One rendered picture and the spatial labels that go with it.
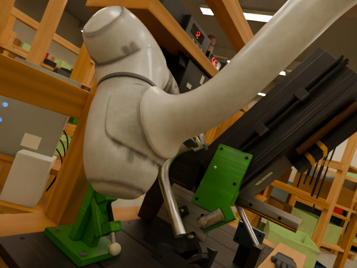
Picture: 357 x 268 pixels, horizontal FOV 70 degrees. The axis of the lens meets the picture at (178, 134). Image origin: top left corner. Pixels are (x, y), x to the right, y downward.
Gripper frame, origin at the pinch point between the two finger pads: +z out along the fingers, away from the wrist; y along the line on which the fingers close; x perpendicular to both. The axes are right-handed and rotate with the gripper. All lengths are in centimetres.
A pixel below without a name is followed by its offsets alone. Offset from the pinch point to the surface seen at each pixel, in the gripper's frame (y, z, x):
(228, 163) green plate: -4.5, 14.6, -5.5
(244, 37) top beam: 71, 41, -34
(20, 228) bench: -12, -12, 48
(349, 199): 21, 299, -100
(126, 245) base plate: -19.9, 7.5, 29.4
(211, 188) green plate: -10.2, 14.6, 2.0
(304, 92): 4.2, 7.0, -33.1
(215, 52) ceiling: 620, 557, -45
